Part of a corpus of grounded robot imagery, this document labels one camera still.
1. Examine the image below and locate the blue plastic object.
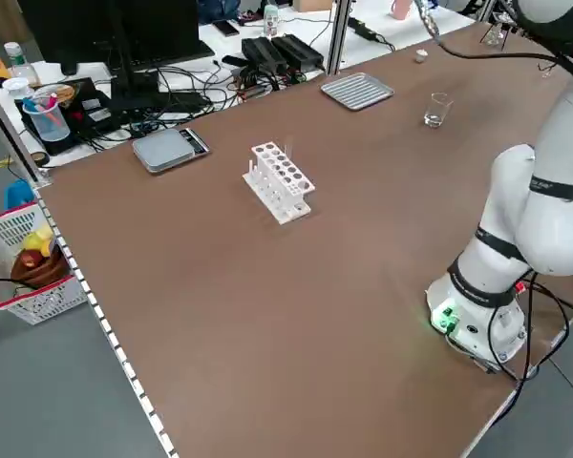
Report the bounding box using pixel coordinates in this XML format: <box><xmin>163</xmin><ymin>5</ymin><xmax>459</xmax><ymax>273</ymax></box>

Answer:
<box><xmin>4</xmin><ymin>178</ymin><xmax>37</xmax><ymax>211</ymax></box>

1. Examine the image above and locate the black base cable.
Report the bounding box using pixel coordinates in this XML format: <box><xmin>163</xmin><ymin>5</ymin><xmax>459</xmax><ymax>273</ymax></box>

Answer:
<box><xmin>486</xmin><ymin>271</ymin><xmax>573</xmax><ymax>383</ymax></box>

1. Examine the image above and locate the clear bottle green cap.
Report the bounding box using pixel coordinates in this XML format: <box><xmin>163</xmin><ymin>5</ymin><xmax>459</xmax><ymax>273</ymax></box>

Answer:
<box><xmin>3</xmin><ymin>41</ymin><xmax>35</xmax><ymax>82</ymax></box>

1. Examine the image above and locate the white round lid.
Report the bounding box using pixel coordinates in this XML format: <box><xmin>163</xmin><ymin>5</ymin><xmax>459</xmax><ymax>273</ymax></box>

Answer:
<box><xmin>2</xmin><ymin>77</ymin><xmax>30</xmax><ymax>99</ymax></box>

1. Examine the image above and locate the black power brick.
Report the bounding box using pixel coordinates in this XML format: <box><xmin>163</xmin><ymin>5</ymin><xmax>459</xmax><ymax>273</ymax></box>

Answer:
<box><xmin>271</xmin><ymin>33</ymin><xmax>326</xmax><ymax>71</ymax></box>
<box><xmin>241</xmin><ymin>36</ymin><xmax>287</xmax><ymax>73</ymax></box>

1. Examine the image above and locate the aluminium frame post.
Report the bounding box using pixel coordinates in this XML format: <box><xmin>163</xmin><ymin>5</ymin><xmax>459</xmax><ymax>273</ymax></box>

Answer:
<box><xmin>0</xmin><ymin>75</ymin><xmax>53</xmax><ymax>188</ymax></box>
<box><xmin>325</xmin><ymin>0</ymin><xmax>353</xmax><ymax>77</ymax></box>

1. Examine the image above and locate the yellow toy fruit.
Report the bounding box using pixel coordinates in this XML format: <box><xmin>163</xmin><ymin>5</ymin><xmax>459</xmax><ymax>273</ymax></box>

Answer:
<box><xmin>21</xmin><ymin>226</ymin><xmax>56</xmax><ymax>254</ymax></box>

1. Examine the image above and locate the white test tube rack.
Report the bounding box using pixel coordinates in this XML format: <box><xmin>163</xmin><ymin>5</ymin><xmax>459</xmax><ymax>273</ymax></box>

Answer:
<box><xmin>242</xmin><ymin>139</ymin><xmax>316</xmax><ymax>226</ymax></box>

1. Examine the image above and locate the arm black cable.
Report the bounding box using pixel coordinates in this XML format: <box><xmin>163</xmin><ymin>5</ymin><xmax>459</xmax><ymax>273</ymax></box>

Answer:
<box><xmin>414</xmin><ymin>0</ymin><xmax>573</xmax><ymax>114</ymax></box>

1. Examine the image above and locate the silver digital scale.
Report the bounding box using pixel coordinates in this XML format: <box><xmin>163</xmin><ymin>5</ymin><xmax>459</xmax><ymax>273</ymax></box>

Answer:
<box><xmin>132</xmin><ymin>127</ymin><xmax>212</xmax><ymax>175</ymax></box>

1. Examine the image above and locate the clear measuring cup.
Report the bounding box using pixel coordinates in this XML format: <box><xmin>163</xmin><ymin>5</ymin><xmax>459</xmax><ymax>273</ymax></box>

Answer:
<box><xmin>21</xmin><ymin>93</ymin><xmax>74</xmax><ymax>144</ymax></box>

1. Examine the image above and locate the black phone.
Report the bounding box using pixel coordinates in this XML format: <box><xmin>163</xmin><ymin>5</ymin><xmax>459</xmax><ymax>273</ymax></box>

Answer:
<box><xmin>213</xmin><ymin>19</ymin><xmax>241</xmax><ymax>39</ymax></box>

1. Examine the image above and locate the white plastic basket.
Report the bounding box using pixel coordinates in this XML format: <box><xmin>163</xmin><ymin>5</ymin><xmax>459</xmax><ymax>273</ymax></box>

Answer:
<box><xmin>0</xmin><ymin>199</ymin><xmax>90</xmax><ymax>326</ymax></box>

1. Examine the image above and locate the black case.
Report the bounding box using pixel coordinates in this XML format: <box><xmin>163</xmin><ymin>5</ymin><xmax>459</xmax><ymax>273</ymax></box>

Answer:
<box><xmin>21</xmin><ymin>75</ymin><xmax>123</xmax><ymax>156</ymax></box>

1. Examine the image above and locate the ribbed metal tray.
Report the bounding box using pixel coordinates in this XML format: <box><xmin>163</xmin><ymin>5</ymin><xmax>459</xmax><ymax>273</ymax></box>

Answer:
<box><xmin>319</xmin><ymin>72</ymin><xmax>395</xmax><ymax>114</ymax></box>

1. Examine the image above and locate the white plastic bottle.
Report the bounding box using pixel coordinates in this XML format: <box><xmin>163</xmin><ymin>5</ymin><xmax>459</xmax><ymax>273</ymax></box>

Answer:
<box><xmin>263</xmin><ymin>3</ymin><xmax>282</xmax><ymax>37</ymax></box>

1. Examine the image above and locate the brown bowl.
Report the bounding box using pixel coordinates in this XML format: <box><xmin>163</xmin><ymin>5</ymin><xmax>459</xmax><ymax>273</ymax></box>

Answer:
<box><xmin>10</xmin><ymin>247</ymin><xmax>72</xmax><ymax>290</ymax></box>

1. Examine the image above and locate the black computer monitor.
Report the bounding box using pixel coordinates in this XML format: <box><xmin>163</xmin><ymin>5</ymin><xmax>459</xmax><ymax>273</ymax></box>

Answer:
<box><xmin>16</xmin><ymin>0</ymin><xmax>217</xmax><ymax>66</ymax></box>

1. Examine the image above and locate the black power strip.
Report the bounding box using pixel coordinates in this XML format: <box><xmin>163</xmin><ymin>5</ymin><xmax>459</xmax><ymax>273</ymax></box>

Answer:
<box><xmin>347</xmin><ymin>17</ymin><xmax>379</xmax><ymax>42</ymax></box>

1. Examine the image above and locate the clear glass beaker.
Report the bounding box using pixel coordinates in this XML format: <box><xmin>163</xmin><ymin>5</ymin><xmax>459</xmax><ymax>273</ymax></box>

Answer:
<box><xmin>423</xmin><ymin>92</ymin><xmax>455</xmax><ymax>129</ymax></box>

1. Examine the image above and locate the cardboard box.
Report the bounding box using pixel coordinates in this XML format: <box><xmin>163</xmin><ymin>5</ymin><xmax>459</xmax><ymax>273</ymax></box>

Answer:
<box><xmin>293</xmin><ymin>0</ymin><xmax>336</xmax><ymax>13</ymax></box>

